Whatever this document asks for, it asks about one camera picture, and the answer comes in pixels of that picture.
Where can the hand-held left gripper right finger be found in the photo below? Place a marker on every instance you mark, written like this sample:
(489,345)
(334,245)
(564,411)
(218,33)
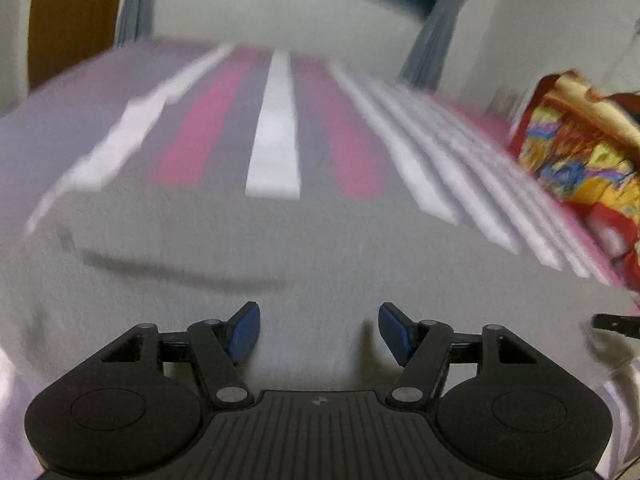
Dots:
(392,327)

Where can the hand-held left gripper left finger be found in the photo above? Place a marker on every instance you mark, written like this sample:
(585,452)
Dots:
(246,327)

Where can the brown wooden door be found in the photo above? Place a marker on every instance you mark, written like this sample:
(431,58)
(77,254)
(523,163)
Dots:
(75,15)

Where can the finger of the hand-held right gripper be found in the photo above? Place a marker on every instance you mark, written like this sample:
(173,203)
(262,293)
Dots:
(617,324)

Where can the grey pants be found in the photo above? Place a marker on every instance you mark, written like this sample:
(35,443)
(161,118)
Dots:
(310,250)

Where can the pink grey striped bedsheet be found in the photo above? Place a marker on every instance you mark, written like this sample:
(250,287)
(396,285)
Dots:
(275,125)

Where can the colourful printed blanket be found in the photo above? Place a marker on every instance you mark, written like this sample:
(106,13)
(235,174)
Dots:
(575,160)

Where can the grey curtain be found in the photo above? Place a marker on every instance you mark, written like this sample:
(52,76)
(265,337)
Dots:
(434,45)
(134,5)

